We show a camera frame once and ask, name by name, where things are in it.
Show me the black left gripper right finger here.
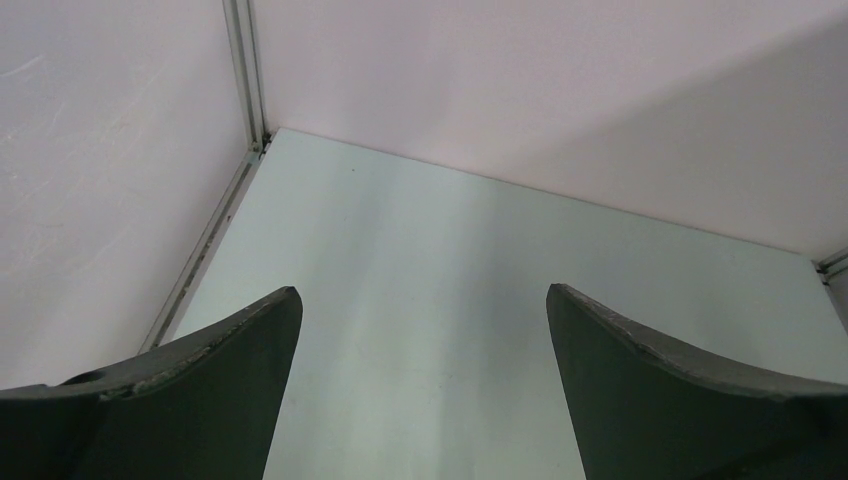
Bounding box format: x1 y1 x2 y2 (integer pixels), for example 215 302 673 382
546 284 847 479

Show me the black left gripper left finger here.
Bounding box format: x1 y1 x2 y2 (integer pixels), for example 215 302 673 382
1 287 303 479

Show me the aluminium right frame post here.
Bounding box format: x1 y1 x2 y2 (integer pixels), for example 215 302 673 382
814 247 847 330

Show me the aluminium frame post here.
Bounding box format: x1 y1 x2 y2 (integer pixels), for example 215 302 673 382
138 0 273 354
814 247 847 330

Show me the aluminium left frame post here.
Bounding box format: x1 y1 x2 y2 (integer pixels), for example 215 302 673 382
138 0 273 354

